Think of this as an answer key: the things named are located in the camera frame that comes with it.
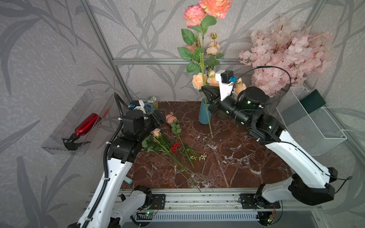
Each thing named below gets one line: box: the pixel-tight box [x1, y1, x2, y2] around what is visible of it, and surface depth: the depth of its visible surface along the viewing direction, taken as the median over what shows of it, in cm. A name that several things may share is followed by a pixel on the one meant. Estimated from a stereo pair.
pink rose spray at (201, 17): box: [177, 0, 233, 139], surface depth 37 cm
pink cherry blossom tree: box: [239, 14, 334, 98], surface depth 72 cm
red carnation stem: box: [171, 142, 206, 182], surface depth 91 cm
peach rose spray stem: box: [206, 32, 224, 71], surface depth 84 cm
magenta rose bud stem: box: [141, 128, 202, 192], surface depth 93 cm
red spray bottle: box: [61, 113, 100, 151], surface depth 63 cm
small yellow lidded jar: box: [146, 95, 159, 109], surface depth 114 cm
